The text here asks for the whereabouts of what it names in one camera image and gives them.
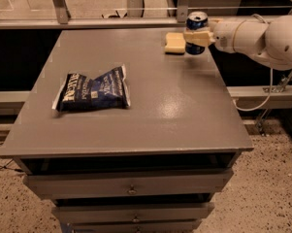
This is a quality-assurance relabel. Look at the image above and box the blue pepsi can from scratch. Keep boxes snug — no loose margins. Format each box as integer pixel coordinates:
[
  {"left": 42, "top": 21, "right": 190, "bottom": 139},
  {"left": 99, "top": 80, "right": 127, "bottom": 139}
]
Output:
[{"left": 184, "top": 12, "right": 208, "bottom": 55}]

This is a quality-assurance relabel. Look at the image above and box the white cable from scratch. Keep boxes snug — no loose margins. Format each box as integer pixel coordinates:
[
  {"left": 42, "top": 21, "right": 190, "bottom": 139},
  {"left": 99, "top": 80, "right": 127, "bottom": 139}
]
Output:
[{"left": 232, "top": 13, "right": 276, "bottom": 113}]

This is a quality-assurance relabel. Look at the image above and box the blue chip bag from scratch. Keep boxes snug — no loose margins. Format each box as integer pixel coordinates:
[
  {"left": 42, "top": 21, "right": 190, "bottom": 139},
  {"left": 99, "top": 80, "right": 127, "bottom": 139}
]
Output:
[{"left": 52, "top": 65, "right": 131, "bottom": 112}]

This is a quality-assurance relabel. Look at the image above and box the top grey drawer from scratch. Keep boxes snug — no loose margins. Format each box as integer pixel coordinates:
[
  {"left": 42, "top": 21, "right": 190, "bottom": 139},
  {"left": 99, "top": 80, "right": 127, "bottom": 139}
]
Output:
[{"left": 23, "top": 169, "right": 233, "bottom": 200}]

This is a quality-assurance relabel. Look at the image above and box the grey drawer cabinet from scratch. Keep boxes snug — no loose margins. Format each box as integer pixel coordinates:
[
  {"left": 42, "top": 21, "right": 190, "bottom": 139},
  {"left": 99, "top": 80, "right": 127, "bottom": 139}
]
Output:
[{"left": 0, "top": 27, "right": 255, "bottom": 233}]

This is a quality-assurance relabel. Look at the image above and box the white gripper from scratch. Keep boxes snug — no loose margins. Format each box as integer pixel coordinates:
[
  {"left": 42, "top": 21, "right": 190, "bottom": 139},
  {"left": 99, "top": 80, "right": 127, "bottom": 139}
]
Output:
[{"left": 183, "top": 18, "right": 242, "bottom": 53}]

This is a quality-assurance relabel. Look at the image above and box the grey drawer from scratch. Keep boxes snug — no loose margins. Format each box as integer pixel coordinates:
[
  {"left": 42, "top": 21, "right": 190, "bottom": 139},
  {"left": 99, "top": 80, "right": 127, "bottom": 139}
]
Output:
[
  {"left": 72, "top": 219, "right": 201, "bottom": 233},
  {"left": 23, "top": 169, "right": 233, "bottom": 200},
  {"left": 52, "top": 203, "right": 214, "bottom": 224}
]

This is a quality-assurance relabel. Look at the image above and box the yellow sponge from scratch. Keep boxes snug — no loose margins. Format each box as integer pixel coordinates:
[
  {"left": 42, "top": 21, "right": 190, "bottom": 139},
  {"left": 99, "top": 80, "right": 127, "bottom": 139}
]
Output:
[{"left": 165, "top": 32, "right": 185, "bottom": 54}]

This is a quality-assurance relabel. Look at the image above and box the bottom grey drawer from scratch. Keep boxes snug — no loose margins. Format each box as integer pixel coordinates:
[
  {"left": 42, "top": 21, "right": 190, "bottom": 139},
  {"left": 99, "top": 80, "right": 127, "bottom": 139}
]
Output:
[{"left": 72, "top": 219, "right": 201, "bottom": 233}]

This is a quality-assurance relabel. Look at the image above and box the middle grey drawer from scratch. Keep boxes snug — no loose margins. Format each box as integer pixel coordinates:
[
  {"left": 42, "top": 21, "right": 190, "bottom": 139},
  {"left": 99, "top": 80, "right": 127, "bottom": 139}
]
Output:
[{"left": 52, "top": 203, "right": 214, "bottom": 224}]

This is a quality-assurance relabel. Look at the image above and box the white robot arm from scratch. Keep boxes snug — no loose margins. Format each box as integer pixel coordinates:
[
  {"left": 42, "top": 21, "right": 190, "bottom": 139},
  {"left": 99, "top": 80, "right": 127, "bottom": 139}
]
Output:
[{"left": 183, "top": 15, "right": 292, "bottom": 71}]

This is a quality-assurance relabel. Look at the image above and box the metal window rail frame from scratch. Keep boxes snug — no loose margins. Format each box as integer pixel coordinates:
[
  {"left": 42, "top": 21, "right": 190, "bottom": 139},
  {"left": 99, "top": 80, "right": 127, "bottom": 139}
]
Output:
[{"left": 0, "top": 0, "right": 292, "bottom": 30}]

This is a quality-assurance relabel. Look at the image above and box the black floor cable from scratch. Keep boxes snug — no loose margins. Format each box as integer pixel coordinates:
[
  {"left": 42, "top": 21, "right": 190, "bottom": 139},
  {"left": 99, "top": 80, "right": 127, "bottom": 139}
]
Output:
[{"left": 0, "top": 141, "right": 25, "bottom": 173}]

